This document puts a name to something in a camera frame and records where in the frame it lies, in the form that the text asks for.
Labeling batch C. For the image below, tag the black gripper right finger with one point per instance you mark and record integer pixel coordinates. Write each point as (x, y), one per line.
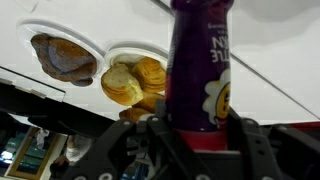
(276, 153)

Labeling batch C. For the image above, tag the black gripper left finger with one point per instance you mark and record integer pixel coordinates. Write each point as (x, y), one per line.
(133, 150)

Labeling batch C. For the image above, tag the purple container with red lid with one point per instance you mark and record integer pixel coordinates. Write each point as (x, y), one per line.
(193, 73)

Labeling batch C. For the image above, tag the golden croissant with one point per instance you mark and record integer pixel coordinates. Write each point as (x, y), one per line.
(151, 101)
(133, 114)

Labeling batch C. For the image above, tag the white round plate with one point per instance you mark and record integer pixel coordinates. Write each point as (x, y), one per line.
(66, 31)
(128, 53)

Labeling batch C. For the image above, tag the dark chocolate bread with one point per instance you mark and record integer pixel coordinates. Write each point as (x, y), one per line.
(63, 60)

